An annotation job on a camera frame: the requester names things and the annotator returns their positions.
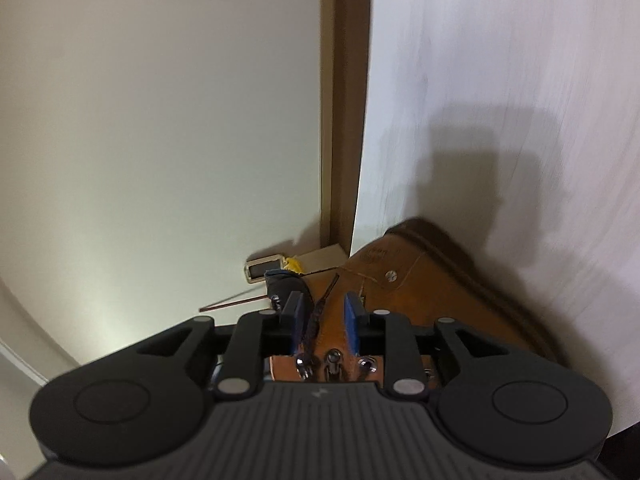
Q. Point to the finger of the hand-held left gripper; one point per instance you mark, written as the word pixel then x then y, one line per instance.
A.
pixel 285 285

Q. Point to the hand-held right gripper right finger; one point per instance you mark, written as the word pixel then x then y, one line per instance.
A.
pixel 351 325

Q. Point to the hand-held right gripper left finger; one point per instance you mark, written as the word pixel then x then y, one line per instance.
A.
pixel 299 322

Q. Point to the dark brown shoelace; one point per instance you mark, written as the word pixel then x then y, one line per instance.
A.
pixel 316 320

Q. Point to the tan leather boot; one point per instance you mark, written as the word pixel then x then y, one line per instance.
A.
pixel 425 300

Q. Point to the flat cardboard sheets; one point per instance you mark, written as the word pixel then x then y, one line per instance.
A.
pixel 325 260

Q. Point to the thin wooden stick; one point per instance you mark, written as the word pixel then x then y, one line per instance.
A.
pixel 235 302

